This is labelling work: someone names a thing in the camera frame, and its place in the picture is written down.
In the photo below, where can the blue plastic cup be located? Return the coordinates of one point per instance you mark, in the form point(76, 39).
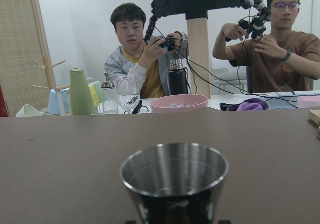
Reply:
point(53, 106)

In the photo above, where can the black water bottle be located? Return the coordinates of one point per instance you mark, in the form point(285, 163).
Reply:
point(177, 78)

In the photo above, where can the pink bowl with ice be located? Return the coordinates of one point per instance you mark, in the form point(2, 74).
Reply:
point(178, 103)

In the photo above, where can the purple cloth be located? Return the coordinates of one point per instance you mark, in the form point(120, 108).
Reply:
point(249, 105)

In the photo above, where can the pink plastic cup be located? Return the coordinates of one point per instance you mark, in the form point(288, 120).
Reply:
point(308, 101)

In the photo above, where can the man in brown shirt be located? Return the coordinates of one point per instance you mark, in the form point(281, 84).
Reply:
point(283, 58)

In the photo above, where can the wine glass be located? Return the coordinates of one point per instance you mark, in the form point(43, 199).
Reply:
point(127, 93)

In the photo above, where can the man in grey jacket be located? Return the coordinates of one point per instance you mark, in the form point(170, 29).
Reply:
point(147, 62)

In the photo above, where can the bamboo cutting board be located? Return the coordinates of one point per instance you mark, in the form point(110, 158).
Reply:
point(314, 116)

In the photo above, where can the light green bowl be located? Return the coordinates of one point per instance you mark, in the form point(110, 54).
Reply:
point(28, 110)

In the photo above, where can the green plastic cup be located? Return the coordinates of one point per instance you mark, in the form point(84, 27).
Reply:
point(80, 96)

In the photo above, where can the glass syrup dispenser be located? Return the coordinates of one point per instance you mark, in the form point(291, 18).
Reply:
point(109, 101)

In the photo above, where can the steel jigger measuring cup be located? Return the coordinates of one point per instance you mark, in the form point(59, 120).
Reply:
point(175, 182)

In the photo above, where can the wooden cup tree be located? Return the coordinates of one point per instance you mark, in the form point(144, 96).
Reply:
point(48, 67)

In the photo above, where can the yellow plastic cup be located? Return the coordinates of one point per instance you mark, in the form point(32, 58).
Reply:
point(96, 93)

